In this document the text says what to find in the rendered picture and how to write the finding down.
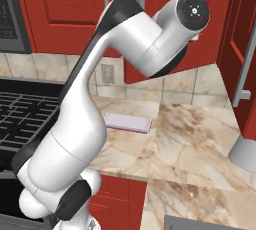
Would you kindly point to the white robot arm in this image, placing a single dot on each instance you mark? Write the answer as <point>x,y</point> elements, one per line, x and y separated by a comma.
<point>80,130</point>

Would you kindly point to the pale lavender flat bar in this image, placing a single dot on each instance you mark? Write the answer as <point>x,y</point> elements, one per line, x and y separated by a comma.
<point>128,122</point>

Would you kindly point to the pale pink bar soap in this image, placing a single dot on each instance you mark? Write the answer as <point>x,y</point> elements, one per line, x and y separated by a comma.
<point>196,37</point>

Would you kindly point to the red base cupboard door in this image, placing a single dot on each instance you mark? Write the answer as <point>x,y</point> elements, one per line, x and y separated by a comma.
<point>120,204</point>

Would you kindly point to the black hob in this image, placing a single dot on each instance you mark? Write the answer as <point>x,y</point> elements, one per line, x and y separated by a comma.
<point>23,114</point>

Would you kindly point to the grey tap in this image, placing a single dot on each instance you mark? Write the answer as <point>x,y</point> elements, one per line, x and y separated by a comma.
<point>245,154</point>

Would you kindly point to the grey sink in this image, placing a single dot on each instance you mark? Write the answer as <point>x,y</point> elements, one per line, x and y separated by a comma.
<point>200,224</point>

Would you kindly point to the grey microwave oven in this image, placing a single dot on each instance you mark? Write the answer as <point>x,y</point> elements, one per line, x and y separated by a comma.
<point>11,14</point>

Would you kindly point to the black oven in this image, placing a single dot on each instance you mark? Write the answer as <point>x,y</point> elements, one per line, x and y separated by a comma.
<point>8,200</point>

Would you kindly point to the grey wall socket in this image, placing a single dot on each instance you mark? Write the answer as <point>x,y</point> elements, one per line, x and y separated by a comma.
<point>107,73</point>

